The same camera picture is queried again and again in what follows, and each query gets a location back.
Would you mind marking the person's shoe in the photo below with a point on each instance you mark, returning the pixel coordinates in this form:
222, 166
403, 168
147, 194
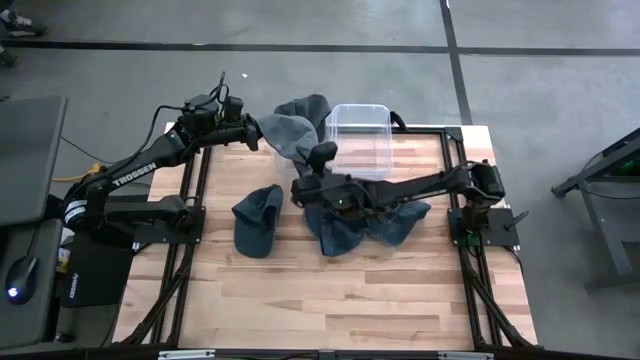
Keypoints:
7, 56
25, 24

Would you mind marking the black computer mouse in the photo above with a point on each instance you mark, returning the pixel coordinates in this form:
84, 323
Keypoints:
21, 280

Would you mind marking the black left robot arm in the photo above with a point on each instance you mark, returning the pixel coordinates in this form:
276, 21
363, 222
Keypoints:
135, 172

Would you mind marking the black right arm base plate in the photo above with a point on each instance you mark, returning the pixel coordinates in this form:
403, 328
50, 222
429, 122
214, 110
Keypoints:
500, 232

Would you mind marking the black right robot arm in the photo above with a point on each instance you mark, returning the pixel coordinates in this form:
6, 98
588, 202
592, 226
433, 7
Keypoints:
425, 187

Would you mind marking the black aluminium table frame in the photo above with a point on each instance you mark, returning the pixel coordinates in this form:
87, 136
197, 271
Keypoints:
454, 134

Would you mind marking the black desk beam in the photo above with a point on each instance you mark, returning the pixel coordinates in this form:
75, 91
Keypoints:
75, 225

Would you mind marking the silver metal bracket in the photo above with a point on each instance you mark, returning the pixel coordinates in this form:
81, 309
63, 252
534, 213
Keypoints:
465, 356
186, 354

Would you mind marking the blue denim baseball cap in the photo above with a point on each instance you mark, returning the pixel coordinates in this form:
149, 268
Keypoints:
400, 225

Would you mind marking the black side table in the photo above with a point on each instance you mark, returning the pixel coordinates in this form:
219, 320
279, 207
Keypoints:
607, 230

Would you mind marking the black Trossen box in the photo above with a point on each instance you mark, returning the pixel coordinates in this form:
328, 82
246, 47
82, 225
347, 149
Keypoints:
100, 275

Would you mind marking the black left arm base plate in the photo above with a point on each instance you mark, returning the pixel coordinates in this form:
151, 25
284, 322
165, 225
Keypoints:
165, 236

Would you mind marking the grey desk panel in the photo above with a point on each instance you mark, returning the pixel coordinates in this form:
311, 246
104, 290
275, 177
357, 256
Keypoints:
30, 325
30, 150

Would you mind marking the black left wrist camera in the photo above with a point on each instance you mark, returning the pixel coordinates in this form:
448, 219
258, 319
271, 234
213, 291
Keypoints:
233, 109

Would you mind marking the clear plastic bin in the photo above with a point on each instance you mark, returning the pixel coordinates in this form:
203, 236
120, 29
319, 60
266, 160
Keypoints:
360, 140
282, 171

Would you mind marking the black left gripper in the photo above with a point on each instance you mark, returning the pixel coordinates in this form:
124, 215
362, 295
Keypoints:
232, 135

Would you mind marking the dark navy baseball cap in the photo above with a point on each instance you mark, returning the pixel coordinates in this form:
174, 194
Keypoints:
335, 237
257, 225

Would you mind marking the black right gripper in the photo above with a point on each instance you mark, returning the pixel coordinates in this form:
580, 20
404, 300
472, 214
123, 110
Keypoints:
335, 189

